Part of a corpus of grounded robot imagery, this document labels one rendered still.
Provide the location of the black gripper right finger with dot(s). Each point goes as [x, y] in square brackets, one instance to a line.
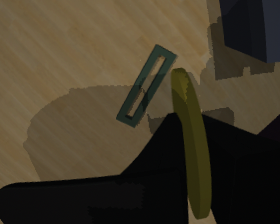
[245, 171]

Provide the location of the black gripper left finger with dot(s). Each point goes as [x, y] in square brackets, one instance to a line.
[152, 190]

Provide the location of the gold coin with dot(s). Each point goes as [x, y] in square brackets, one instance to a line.
[184, 103]

